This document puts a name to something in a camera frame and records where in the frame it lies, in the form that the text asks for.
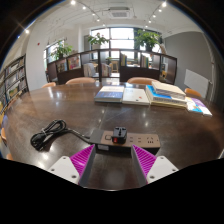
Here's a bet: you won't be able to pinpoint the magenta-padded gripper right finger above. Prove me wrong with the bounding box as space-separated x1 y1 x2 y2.
130 144 180 187

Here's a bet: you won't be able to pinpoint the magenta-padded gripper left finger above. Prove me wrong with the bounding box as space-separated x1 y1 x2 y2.
46 143 97 188

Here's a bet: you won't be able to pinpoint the black charger block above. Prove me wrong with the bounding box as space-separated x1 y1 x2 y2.
111 126 128 145

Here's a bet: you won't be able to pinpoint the dark grey power strip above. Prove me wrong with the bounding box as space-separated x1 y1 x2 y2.
88 128 162 152

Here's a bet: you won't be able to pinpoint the light blue book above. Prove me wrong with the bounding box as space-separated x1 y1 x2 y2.
144 84 189 109

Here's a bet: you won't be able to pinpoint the white book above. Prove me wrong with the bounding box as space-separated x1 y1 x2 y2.
121 87 151 107

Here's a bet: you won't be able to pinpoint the dark blue book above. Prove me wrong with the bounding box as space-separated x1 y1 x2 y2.
93 85 126 104

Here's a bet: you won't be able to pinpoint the orange chairs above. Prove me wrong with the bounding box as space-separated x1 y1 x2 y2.
0 76 203 161

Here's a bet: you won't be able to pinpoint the dark divider shelf unit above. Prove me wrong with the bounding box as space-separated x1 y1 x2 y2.
46 48 179 86

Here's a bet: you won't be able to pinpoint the bushy potted plant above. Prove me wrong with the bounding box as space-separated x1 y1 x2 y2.
49 40 74 61

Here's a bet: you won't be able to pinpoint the large potted plant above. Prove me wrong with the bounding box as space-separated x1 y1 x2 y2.
133 28 162 53

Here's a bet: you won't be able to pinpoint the small potted plant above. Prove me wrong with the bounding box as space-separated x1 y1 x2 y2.
86 31 111 51

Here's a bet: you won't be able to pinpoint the ceiling air conditioner unit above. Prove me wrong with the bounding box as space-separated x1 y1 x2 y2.
106 6 132 20

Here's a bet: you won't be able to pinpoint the ceiling spot lights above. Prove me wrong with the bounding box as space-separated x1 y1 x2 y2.
22 0 168 35

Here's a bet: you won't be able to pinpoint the black power strip cable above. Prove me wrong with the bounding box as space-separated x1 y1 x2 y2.
29 118 92 152

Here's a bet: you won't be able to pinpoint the large white wall radiator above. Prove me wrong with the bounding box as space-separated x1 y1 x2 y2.
183 68 212 99

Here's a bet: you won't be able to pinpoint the tall wall bookshelf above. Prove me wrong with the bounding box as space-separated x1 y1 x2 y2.
0 53 30 115

